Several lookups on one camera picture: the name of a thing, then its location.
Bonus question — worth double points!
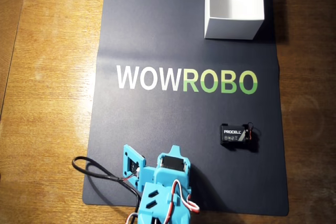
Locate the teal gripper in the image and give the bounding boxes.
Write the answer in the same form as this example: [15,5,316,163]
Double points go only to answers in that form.
[140,144,192,191]

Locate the small black Procell battery pack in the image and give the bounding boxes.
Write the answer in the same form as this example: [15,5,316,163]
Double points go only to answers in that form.
[219,122,257,146]

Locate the white open cardboard box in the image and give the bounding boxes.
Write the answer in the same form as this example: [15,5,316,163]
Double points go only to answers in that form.
[204,0,265,40]

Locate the black WOWROBO printed mat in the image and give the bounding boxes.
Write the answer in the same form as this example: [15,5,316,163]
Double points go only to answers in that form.
[82,0,289,217]

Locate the red white servo wire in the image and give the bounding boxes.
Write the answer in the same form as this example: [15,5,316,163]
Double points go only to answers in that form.
[125,212,140,224]
[170,179,201,214]

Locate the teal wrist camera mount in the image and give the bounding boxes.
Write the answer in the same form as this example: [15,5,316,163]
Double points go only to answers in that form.
[122,144,146,187]

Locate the black camera cable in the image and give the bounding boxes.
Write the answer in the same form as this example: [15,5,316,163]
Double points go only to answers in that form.
[72,156,144,224]

